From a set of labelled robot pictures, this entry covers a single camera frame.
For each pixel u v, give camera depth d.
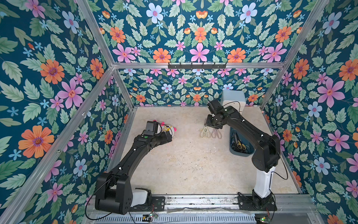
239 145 0.93
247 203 0.73
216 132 1.04
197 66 0.93
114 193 0.41
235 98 1.07
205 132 1.03
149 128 0.66
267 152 0.48
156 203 0.74
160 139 0.76
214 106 0.70
